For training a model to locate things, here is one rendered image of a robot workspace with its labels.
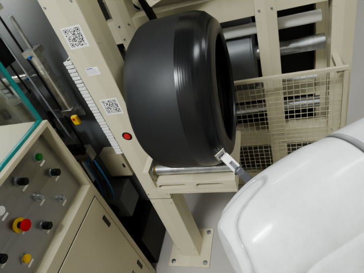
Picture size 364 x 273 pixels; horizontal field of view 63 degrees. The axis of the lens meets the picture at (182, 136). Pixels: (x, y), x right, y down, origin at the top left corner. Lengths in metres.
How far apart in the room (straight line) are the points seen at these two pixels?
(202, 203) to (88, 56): 1.50
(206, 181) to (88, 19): 0.74
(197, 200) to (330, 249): 1.97
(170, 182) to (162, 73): 0.55
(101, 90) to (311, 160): 0.92
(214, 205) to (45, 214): 1.30
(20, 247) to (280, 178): 1.01
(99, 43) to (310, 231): 0.92
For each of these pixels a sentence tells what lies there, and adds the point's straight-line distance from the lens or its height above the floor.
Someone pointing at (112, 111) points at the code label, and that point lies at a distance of 1.23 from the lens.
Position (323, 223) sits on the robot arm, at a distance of 0.36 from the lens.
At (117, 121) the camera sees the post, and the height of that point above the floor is 1.14.
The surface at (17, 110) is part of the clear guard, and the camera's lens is 1.20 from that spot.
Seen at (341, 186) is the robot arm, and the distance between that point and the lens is 0.37.
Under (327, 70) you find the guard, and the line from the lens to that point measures 1.52.
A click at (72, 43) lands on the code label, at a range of 1.12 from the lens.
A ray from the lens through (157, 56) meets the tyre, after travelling 0.94.
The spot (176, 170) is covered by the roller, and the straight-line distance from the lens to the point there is 1.26.
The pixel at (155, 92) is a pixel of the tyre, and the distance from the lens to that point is 0.92.
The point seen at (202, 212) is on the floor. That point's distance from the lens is 2.24.
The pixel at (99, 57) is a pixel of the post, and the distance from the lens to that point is 1.11.
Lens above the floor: 1.78
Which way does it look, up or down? 38 degrees down
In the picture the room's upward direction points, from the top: 20 degrees counter-clockwise
